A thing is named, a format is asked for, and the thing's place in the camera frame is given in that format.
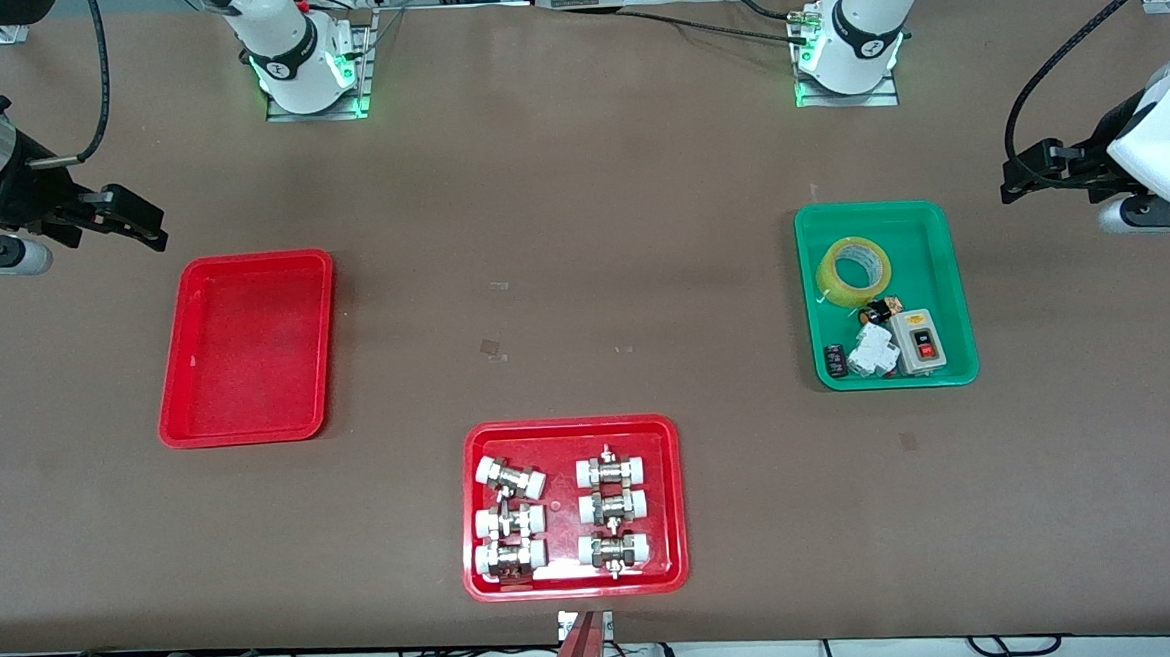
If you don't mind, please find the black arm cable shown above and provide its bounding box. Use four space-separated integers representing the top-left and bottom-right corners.
996 0 1170 192
22 0 116 167

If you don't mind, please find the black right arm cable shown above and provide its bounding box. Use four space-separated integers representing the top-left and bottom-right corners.
22 0 116 167

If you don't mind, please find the empty red plastic tray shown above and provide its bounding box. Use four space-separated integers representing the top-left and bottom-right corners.
149 248 344 451

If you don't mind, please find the short black table cable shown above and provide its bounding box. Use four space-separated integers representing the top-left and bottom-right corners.
723 0 802 26

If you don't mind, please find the red tray holding fittings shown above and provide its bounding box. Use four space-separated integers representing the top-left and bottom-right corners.
455 412 691 605

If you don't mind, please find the white circuit breaker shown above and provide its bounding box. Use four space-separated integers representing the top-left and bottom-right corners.
845 323 901 380

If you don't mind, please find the yellow clear tape roll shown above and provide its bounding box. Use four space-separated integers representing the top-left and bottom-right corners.
814 234 894 310

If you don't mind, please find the long black table cable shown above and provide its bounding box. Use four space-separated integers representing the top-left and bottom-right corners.
618 0 813 53

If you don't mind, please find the green plastic tray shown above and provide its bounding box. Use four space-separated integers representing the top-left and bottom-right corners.
793 196 981 395

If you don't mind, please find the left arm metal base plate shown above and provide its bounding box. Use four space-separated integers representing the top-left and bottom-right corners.
790 0 902 111

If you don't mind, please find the grey push button switch box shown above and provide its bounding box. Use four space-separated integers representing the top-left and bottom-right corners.
889 308 949 377

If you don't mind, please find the white capped metal pipe fitting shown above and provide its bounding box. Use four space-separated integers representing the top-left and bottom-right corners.
473 501 548 543
577 528 653 580
578 487 650 528
473 538 549 584
475 453 549 503
574 443 648 490

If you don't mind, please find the silver profile bracket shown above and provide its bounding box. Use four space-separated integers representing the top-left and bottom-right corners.
557 608 615 643

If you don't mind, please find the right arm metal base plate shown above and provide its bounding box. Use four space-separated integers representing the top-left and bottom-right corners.
261 9 382 124

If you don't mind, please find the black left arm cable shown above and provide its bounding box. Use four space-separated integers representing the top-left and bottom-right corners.
996 0 1170 192

